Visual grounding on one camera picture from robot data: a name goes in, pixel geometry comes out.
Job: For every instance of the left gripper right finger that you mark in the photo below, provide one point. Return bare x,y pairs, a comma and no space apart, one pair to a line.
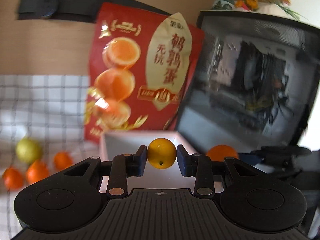
206,171

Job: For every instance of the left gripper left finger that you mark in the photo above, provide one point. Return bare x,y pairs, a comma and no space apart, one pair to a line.
92,171

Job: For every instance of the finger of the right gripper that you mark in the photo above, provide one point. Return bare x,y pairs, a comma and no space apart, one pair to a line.
273,155

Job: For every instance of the small orange mandarin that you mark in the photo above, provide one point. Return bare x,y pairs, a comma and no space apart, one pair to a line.
161,153

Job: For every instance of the green guava fruit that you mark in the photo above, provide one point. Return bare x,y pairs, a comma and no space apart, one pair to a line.
29,150

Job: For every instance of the pink gift box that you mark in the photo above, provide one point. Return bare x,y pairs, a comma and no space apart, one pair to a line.
160,181

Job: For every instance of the glass panel computer case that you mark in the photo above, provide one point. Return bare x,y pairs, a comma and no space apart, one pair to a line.
255,82

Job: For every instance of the white grid tablecloth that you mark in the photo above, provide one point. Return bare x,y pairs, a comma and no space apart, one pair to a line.
49,109

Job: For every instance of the red snack bag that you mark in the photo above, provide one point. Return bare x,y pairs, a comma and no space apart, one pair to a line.
140,67

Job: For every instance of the orange flower bouquet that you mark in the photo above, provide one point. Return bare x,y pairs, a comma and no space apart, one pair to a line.
279,8

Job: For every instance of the black monitor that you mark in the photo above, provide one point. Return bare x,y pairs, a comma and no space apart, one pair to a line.
72,10

